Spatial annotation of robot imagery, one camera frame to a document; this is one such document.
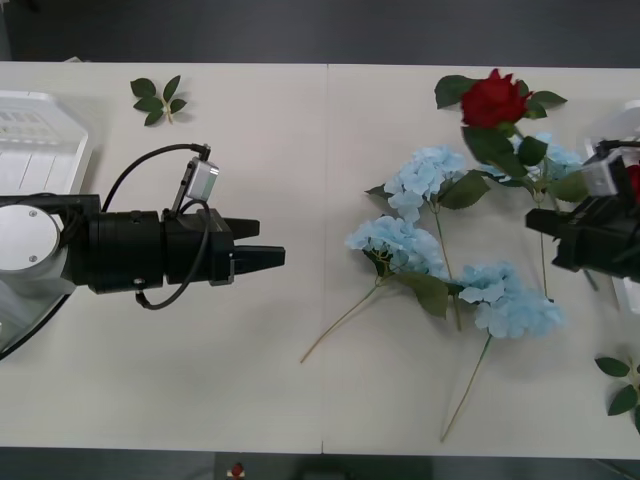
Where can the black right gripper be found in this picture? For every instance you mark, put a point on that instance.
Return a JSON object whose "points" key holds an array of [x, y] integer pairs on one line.
{"points": [[605, 235]]}

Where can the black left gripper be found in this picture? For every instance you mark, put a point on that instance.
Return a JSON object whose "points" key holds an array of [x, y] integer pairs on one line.
{"points": [[195, 250]]}

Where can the pale blue flower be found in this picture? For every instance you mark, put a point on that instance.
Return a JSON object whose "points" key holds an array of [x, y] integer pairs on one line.
{"points": [[515, 305], [425, 175], [395, 240], [555, 155]]}

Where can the silver and black left arm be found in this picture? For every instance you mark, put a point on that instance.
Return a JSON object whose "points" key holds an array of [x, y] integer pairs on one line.
{"points": [[30, 245]]}

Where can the shallow white box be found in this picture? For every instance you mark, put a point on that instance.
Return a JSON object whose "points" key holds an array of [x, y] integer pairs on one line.
{"points": [[627, 297], [30, 160]]}

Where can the green leaf twig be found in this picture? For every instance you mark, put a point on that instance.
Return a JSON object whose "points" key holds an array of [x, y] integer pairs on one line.
{"points": [[547, 97], [145, 89], [612, 367]]}

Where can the single large green leaf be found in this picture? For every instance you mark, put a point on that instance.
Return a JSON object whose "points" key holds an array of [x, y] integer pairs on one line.
{"points": [[447, 90]]}

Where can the small red and white object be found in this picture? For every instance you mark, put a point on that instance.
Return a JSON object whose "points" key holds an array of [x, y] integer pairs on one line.
{"points": [[236, 470]]}

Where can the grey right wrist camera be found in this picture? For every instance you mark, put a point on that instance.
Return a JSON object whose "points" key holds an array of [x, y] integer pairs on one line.
{"points": [[602, 175]]}

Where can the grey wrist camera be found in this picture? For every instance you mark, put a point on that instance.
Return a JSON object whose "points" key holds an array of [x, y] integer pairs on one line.
{"points": [[202, 179], [602, 175]]}

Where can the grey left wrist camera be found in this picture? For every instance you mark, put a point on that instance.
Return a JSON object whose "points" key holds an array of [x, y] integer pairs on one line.
{"points": [[202, 179]]}

